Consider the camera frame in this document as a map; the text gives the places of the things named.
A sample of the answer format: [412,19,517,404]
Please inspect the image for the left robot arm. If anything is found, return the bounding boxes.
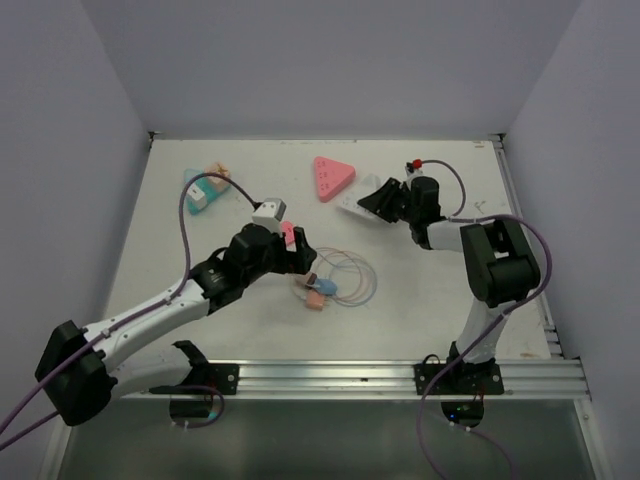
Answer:
[35,223,317,426]

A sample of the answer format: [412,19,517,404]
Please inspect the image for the pink square plug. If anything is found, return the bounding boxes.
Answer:
[281,221,295,246]

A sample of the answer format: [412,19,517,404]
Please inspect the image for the pink triangular socket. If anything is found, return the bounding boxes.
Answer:
[313,156,356,203]

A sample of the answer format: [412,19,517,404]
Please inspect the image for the white power strip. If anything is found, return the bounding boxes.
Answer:
[337,174,382,223]

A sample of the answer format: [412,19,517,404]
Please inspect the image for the orange cube plug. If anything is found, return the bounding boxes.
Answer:
[205,162,231,193]

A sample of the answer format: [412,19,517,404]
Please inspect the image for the aluminium table rail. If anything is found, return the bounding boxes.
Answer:
[89,351,589,400]

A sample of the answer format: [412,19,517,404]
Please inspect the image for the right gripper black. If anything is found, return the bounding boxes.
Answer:
[359,177,419,223]

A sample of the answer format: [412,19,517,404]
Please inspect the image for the blue cube plug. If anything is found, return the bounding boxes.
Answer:
[314,278,337,296]

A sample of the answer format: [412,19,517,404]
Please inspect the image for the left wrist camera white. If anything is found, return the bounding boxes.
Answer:
[251,198,287,235]

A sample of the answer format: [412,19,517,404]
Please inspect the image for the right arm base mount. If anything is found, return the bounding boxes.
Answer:
[413,354,505,396]

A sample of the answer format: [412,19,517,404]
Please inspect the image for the pink cube plug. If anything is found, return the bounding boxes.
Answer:
[305,290,330,311]
[294,272,318,289]

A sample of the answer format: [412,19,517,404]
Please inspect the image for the white cube plug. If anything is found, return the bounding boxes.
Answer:
[186,184,208,215]

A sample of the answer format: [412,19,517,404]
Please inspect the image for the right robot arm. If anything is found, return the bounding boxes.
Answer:
[357,176,541,393]

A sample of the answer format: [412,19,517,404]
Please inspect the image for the thin charging cables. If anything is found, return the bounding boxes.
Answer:
[292,245,377,310]

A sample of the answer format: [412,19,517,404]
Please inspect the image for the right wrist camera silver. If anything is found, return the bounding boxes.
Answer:
[405,159,423,186]

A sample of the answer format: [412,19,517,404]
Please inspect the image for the teal triangular socket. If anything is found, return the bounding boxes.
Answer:
[183,164,231,215]

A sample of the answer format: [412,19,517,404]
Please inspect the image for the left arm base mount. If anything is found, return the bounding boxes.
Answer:
[150,363,240,395]

